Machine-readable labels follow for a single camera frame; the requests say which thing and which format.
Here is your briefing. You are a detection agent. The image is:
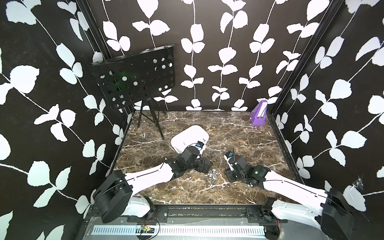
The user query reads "white perforated cable duct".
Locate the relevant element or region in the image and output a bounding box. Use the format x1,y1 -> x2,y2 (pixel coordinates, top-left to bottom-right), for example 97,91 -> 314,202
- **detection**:
91,225 -> 265,238

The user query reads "white plastic storage box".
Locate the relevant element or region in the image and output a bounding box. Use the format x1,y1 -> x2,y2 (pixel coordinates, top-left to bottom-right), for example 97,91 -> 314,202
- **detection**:
171,125 -> 209,155

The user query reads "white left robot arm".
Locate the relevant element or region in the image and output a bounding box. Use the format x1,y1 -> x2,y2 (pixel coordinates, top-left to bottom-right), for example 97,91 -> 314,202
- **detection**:
93,141 -> 212,224

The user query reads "black tripod music stand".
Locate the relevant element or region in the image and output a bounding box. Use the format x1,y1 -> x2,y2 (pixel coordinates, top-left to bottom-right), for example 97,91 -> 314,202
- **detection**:
88,44 -> 176,128

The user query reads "purple box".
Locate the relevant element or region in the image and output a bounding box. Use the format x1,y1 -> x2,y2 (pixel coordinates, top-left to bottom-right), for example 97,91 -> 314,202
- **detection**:
250,100 -> 268,126

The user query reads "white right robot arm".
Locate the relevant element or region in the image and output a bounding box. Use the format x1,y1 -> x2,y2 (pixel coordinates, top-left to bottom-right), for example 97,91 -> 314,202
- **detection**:
224,152 -> 355,240

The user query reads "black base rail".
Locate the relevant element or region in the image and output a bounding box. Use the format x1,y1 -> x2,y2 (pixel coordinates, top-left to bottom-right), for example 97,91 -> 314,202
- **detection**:
141,204 -> 288,226

